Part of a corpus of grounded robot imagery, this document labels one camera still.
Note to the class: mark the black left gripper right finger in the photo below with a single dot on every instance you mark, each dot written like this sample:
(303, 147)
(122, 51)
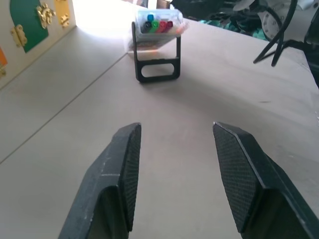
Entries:
(244, 174)

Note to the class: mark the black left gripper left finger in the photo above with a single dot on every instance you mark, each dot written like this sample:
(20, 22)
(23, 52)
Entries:
(109, 174)

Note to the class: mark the black pen holder stand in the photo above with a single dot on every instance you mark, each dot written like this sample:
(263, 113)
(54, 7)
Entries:
(137, 65)

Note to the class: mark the white latch practice board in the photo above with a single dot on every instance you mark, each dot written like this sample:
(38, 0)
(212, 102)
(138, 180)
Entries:
(30, 62)

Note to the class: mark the clear plastic marker case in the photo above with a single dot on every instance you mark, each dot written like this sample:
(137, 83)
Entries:
(152, 39)

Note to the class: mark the black device at table edge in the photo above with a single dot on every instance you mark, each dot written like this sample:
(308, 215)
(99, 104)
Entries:
(313, 44)

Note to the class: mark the black marker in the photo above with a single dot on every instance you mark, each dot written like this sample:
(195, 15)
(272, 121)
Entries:
(147, 27)

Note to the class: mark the white round robot part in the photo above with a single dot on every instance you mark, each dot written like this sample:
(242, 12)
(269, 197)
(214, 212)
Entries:
(270, 23)

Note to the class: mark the green marker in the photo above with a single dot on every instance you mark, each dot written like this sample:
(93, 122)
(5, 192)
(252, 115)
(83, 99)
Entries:
(155, 26)

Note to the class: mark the orange door panel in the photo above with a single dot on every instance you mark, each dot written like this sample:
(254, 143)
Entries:
(2, 57)

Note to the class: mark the small brass hinge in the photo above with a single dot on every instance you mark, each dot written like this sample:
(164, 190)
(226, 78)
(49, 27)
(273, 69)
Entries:
(64, 21)

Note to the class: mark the dark red marker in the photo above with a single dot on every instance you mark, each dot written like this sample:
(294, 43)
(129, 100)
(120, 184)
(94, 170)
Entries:
(170, 25)

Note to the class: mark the blue marker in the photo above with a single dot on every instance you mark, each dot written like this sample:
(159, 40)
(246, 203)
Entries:
(150, 18)

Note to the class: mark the large brass hinge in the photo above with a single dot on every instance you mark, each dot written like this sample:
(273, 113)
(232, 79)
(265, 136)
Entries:
(18, 36)

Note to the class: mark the yellow door panel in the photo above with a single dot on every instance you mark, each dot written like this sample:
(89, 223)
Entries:
(64, 8)

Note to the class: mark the green door panel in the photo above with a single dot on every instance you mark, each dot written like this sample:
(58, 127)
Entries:
(27, 22)

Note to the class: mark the brass hasp latch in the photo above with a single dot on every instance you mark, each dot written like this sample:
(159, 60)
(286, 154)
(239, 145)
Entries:
(45, 13)

